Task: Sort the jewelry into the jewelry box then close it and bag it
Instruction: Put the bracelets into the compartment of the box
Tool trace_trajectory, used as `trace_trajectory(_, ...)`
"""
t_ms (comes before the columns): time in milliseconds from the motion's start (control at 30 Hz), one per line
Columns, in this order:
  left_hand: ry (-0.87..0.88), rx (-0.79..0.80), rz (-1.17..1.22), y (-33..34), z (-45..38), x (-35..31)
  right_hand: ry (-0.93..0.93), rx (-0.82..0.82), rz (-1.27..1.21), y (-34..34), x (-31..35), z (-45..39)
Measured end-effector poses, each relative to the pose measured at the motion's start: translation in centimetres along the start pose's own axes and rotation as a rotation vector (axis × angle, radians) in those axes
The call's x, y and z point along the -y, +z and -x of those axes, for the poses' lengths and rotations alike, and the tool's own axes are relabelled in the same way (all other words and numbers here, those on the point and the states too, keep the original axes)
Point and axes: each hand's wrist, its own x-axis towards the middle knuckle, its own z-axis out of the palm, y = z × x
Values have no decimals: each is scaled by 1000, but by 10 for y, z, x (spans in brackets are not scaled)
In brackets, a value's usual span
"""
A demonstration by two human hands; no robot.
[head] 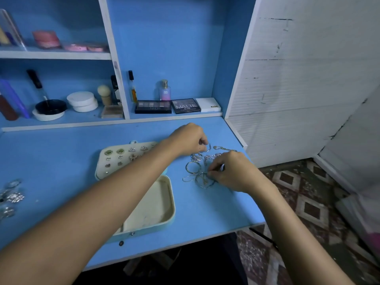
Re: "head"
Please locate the person's left hand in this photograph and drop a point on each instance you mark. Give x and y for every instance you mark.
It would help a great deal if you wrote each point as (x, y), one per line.
(187, 139)

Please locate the person's right hand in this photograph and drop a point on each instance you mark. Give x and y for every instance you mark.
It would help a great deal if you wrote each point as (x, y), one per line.
(234, 172)

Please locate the gold dangling earring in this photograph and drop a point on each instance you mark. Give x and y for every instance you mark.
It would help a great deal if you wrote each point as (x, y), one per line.
(133, 156)

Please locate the green stud earring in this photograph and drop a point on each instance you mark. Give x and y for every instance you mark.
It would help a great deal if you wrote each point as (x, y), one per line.
(120, 151)
(108, 152)

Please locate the cream jewellery box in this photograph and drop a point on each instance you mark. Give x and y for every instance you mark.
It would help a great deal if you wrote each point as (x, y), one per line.
(151, 210)

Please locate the pile of silver rings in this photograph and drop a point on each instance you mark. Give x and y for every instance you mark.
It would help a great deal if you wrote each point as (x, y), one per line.
(15, 197)

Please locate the person's left forearm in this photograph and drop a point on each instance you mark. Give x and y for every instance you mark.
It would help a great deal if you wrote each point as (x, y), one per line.
(77, 222)

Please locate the person's right forearm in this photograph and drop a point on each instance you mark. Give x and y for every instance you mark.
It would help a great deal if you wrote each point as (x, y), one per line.
(297, 240)

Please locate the white flat box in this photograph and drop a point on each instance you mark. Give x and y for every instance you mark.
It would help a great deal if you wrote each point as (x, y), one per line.
(208, 104)

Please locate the person's dark clothing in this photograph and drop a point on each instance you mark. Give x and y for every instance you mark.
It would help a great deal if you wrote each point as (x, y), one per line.
(202, 264)

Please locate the black lettered eyeshadow palette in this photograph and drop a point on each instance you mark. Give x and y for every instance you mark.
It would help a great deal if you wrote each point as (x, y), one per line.
(186, 105)

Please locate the dark eyeshadow palette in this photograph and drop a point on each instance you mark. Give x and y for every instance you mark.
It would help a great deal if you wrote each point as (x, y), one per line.
(153, 106)

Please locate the small pink perfume bottle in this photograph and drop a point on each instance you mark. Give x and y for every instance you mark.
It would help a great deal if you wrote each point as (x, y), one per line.
(165, 90)

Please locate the thin dark cosmetic bottle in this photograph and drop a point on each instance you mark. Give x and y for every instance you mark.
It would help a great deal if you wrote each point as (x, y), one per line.
(132, 86)

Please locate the square brown powder compact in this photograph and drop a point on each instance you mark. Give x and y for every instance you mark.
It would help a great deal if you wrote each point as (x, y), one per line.
(112, 111)

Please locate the black cosmetic bottle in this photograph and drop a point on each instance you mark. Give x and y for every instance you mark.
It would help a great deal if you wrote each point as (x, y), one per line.
(115, 87)

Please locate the beige makeup sponge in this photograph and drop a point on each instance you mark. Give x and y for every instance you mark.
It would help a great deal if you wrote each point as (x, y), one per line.
(104, 92)

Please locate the white slatted cabinet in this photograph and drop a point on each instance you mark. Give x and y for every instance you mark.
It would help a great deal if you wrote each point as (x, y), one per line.
(303, 86)

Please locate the white round cream jar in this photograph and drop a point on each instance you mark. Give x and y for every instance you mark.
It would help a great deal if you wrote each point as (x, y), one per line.
(82, 101)

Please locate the pink flat compact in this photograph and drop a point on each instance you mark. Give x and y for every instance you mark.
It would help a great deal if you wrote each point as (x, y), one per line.
(96, 48)
(75, 47)

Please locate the white shelf unit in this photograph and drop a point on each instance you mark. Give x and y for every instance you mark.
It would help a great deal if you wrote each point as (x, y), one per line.
(113, 32)

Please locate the pale plastic bag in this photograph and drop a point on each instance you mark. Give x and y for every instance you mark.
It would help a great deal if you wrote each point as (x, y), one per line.
(362, 219)

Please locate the black makeup brush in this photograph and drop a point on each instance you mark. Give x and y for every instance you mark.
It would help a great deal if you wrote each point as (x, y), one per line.
(37, 83)

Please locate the pink round jar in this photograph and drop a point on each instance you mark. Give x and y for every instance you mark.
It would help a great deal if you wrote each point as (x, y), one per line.
(46, 38)

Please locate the blue cosmetic tube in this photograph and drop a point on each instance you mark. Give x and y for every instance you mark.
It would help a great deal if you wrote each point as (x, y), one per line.
(13, 98)

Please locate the brown lipstick tube white cap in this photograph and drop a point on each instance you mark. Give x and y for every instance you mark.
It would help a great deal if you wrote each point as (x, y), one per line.
(7, 106)

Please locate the short beige cosmetic tube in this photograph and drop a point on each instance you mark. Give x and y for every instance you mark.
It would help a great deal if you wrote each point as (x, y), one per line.
(3, 37)

